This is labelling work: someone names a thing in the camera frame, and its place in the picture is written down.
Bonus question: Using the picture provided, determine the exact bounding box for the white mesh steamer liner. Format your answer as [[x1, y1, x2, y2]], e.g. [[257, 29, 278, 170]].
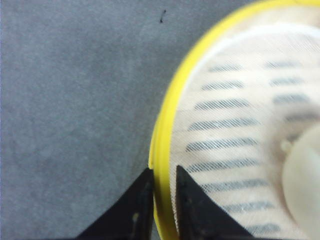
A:
[[169, 8, 320, 240]]

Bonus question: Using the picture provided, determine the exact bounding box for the white bun in left basket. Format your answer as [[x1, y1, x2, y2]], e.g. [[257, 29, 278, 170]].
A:
[[282, 124, 320, 240]]

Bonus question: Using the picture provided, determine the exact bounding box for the bamboo steamer basket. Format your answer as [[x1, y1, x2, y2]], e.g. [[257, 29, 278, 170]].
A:
[[149, 0, 320, 240]]

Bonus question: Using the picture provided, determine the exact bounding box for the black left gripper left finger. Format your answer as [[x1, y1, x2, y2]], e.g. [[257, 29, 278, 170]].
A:
[[76, 168, 154, 240]]

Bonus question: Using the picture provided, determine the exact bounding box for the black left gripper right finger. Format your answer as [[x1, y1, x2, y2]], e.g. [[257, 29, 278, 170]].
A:
[[175, 165, 253, 240]]

